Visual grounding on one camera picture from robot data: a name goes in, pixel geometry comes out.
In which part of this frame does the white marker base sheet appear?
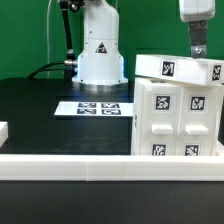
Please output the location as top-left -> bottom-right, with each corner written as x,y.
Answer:
54,101 -> 133,117

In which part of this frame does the white L-shaped frame fence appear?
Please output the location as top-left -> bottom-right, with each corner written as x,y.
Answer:
0,144 -> 224,181

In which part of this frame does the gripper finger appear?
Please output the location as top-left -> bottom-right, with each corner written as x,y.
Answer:
188,20 -> 208,58

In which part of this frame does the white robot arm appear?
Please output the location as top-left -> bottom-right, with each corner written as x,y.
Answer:
72,0 -> 215,87

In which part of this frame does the small white box part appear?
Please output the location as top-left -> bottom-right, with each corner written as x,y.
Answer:
135,54 -> 224,86

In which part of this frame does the black cable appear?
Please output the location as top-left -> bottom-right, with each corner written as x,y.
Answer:
27,61 -> 68,80

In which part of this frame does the white block at left edge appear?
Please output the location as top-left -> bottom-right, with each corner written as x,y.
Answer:
0,121 -> 8,148

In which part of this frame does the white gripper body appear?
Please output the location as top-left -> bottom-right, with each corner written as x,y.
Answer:
179,0 -> 215,22

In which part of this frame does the white cabinet door panel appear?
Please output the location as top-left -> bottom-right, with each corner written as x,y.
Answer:
176,85 -> 220,156
139,84 -> 181,156

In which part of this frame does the grey thin cable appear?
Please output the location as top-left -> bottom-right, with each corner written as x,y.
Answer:
45,0 -> 54,80

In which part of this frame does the white cabinet body box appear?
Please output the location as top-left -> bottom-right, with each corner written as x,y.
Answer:
131,78 -> 224,155

